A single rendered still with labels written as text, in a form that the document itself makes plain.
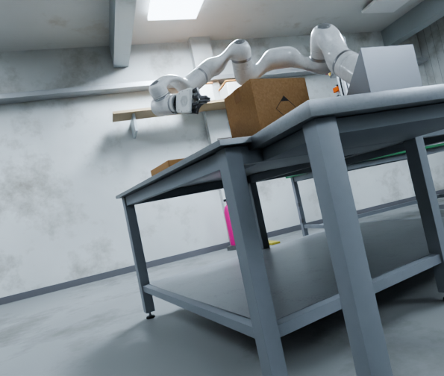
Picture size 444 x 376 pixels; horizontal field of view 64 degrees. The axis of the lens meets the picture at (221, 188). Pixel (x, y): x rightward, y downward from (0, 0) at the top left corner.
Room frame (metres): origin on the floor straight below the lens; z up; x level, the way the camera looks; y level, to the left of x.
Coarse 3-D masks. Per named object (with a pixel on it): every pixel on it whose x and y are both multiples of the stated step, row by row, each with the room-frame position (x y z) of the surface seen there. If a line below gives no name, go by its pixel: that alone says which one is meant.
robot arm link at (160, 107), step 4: (164, 96) 1.53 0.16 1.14; (168, 96) 1.53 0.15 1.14; (152, 100) 1.60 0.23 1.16; (156, 100) 1.54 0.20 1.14; (160, 100) 1.53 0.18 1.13; (164, 100) 1.53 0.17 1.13; (152, 104) 1.59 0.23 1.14; (156, 104) 1.56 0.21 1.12; (160, 104) 1.54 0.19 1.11; (164, 104) 1.53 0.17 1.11; (152, 108) 1.59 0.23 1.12; (156, 108) 1.58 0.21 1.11; (160, 108) 1.56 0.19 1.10; (164, 108) 1.54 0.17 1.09; (168, 108) 1.52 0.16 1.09; (156, 112) 1.59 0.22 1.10; (160, 112) 1.58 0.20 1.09; (164, 112) 1.56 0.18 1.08; (168, 112) 1.55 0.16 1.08
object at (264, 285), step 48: (144, 192) 1.96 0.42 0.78; (192, 192) 2.57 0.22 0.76; (240, 192) 1.13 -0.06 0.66; (432, 192) 1.62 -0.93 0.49; (240, 240) 1.14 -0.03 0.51; (384, 240) 2.16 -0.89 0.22; (432, 240) 1.63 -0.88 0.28; (144, 288) 2.30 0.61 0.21; (192, 288) 1.95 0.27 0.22; (240, 288) 1.73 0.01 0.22; (288, 288) 1.56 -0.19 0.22; (336, 288) 1.42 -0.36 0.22; (384, 288) 1.42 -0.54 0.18
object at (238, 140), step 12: (216, 144) 1.10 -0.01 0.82; (228, 144) 1.09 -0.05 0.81; (240, 144) 1.13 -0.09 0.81; (396, 144) 2.75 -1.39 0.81; (192, 156) 1.26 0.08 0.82; (204, 156) 1.23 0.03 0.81; (168, 168) 1.48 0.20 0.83; (180, 168) 1.43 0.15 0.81; (156, 180) 1.70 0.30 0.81; (204, 180) 2.34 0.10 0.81; (216, 180) 2.58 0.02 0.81; (132, 192) 2.15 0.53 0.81
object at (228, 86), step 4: (228, 80) 4.75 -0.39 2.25; (232, 80) 4.76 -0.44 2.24; (224, 84) 4.85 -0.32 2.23; (228, 84) 4.76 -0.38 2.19; (232, 84) 4.77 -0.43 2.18; (236, 84) 4.79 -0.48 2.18; (220, 88) 4.98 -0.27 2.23; (224, 88) 4.86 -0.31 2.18; (228, 88) 4.75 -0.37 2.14; (232, 88) 4.77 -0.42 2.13; (236, 88) 4.78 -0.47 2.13; (220, 92) 5.04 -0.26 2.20; (224, 92) 4.89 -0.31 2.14; (228, 92) 4.75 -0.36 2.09; (232, 92) 4.76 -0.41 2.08; (224, 96) 4.93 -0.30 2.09
